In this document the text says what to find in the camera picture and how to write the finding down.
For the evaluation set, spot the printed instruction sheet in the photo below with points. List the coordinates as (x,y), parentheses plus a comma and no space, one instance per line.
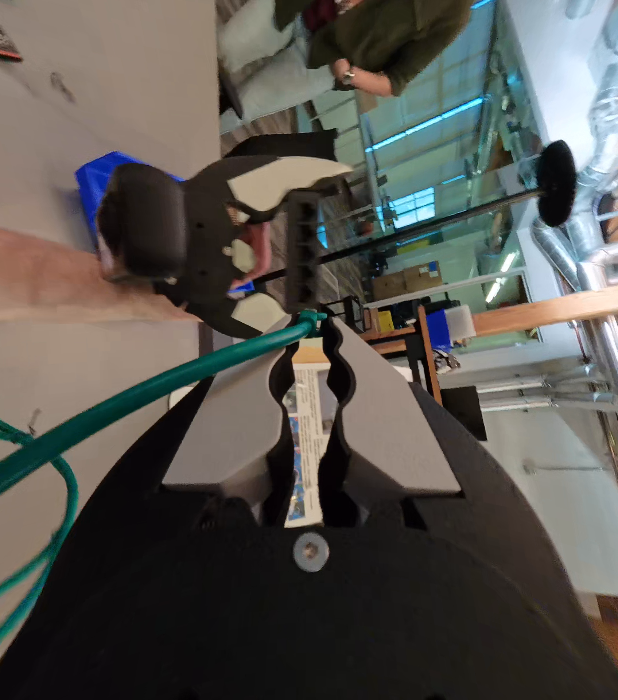
(311,432)

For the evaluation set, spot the black panel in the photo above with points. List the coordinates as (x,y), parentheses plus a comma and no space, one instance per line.
(287,145)

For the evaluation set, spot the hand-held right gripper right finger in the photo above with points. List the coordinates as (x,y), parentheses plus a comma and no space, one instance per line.
(396,432)

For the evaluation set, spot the black network switch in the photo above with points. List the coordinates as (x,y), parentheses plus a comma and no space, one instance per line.
(303,251)

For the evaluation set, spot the large blue plastic bin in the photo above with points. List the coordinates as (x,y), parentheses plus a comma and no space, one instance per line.
(93,175)

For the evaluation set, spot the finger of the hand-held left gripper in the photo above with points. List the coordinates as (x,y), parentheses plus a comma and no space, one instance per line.
(287,180)
(257,311)

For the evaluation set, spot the silver round duct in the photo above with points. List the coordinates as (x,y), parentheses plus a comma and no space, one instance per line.
(615,229)

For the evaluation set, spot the person's left hand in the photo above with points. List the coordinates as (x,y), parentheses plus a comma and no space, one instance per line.
(262,246)

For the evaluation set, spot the wooden shelf table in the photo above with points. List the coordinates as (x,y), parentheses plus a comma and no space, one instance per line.
(391,334)

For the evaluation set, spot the black stand with round head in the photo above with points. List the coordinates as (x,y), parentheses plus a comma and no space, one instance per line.
(557,183)

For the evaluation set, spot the small blue storage bin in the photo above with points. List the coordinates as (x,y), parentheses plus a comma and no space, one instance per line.
(440,325)

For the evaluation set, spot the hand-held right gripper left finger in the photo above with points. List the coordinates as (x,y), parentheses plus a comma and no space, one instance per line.
(227,426)

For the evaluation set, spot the cardboard box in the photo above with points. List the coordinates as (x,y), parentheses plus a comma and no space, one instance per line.
(388,285)
(422,278)

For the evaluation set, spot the white plastic container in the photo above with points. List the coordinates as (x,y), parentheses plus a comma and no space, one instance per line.
(461,322)

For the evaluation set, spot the wooden post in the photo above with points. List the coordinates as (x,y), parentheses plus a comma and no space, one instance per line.
(560,311)

